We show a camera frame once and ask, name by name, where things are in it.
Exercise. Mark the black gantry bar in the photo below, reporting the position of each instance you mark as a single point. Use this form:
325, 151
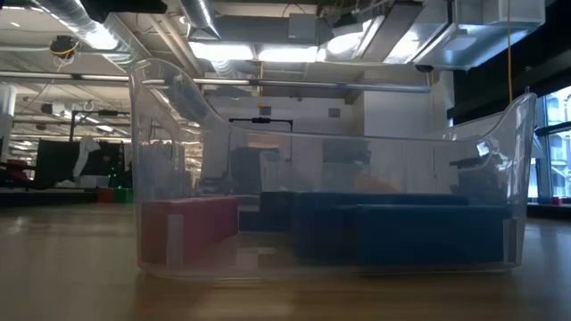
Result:
261, 120

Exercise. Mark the black aluminium table frame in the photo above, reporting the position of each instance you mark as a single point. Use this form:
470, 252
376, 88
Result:
44, 198

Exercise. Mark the pink block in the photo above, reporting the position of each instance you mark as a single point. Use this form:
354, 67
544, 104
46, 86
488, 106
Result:
201, 227

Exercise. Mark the black stand frame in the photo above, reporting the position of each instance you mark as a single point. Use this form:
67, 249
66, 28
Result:
72, 125

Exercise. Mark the orange-red rectangular block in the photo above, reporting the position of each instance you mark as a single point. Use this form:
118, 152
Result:
105, 195

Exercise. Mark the teal blue rectangular block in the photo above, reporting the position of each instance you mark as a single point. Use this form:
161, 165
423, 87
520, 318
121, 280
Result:
276, 211

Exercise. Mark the silver rectangular duct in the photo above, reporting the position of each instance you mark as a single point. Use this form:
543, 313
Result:
392, 31

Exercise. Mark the red background box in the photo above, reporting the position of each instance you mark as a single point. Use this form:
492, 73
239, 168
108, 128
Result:
17, 163

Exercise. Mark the grey horizontal pipe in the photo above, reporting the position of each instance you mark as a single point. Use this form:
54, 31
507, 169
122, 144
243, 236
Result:
379, 87

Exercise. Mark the yellow cylinder block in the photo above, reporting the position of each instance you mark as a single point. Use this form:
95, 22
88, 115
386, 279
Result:
374, 183

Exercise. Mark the small red object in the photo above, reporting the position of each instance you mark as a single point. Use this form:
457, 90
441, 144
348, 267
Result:
556, 200

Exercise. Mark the white box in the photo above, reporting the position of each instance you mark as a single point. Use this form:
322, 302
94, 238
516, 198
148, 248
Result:
96, 180

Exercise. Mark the green rectangular block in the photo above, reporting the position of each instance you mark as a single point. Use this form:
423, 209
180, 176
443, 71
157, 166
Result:
122, 195

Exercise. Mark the black panel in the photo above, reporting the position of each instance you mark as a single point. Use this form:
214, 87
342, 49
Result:
53, 162

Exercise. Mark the clear plastic bin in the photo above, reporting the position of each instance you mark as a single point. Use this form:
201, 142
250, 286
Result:
276, 263

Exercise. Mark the black ceiling device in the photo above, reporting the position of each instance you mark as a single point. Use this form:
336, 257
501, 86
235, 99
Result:
63, 44

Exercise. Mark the silver round ventilation duct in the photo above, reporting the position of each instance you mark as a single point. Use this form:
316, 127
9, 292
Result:
67, 13

